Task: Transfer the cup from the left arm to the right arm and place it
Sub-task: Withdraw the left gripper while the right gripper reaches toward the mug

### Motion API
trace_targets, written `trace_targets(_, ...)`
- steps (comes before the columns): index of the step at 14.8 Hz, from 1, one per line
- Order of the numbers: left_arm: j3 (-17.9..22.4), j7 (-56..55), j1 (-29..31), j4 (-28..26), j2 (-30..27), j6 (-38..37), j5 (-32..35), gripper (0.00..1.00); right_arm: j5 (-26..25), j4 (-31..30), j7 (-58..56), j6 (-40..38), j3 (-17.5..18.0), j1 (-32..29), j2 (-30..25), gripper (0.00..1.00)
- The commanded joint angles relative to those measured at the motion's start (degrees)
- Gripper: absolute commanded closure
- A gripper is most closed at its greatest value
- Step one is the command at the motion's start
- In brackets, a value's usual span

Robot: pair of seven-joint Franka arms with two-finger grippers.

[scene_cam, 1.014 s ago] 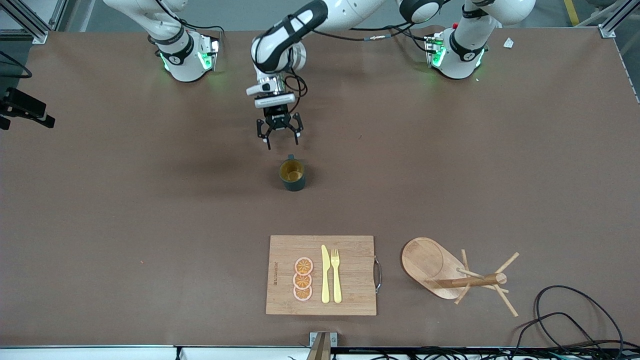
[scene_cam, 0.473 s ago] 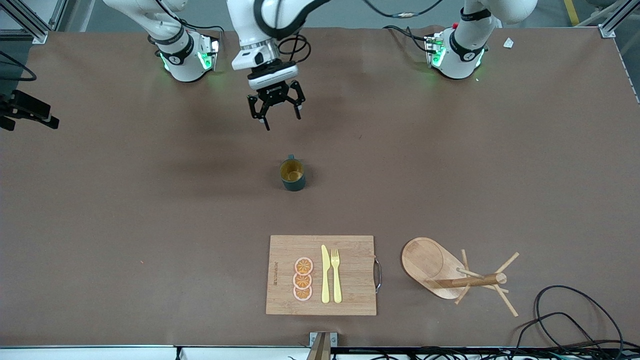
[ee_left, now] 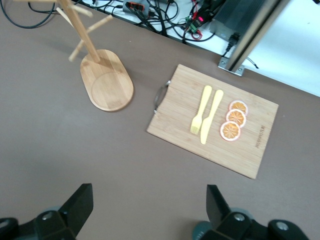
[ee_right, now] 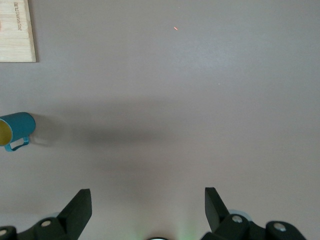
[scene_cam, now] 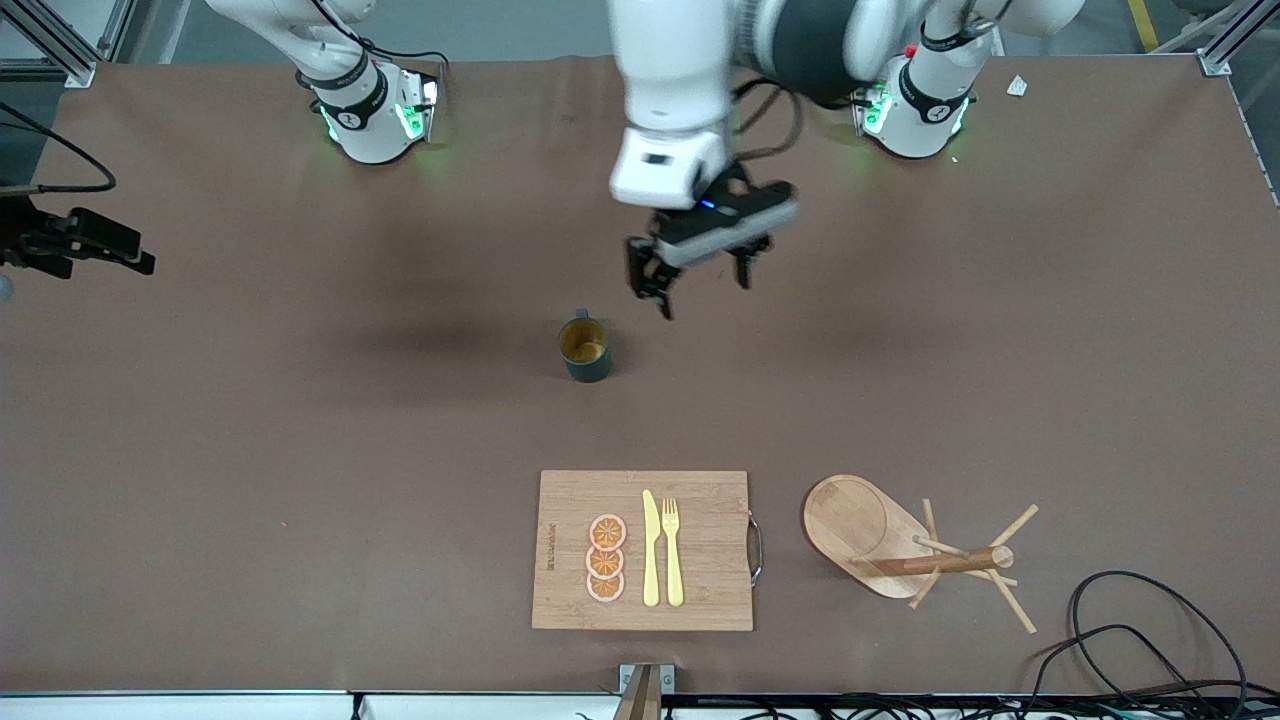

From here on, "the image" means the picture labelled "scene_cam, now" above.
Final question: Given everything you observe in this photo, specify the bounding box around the yellow plastic knife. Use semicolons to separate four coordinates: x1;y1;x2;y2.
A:
642;489;662;608

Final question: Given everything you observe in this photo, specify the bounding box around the dark green cup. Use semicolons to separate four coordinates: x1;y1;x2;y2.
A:
558;308;613;384

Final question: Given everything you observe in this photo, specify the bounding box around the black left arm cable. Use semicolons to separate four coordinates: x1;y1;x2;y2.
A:
734;79;807;162

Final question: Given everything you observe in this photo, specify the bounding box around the looped black table cable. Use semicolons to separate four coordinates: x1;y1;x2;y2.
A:
1020;570;1251;720

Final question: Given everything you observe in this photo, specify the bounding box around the bamboo cutting board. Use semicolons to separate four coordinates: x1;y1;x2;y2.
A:
531;470;755;632

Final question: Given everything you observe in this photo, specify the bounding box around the wooden mug tree stand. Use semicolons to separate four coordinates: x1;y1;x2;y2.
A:
803;474;1041;636

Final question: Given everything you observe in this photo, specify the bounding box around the yellow plastic fork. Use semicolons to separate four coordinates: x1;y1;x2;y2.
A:
662;497;685;608

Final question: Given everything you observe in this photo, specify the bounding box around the metal bracket with wooden post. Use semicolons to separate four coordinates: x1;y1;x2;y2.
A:
615;663;676;720

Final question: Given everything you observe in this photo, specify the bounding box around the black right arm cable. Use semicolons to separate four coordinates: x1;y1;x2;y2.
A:
0;100;117;194

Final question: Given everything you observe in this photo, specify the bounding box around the black right base cable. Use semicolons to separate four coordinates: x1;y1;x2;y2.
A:
310;0;451;97

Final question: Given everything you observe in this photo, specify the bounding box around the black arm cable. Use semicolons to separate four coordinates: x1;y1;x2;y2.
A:
734;79;807;162
0;100;117;194

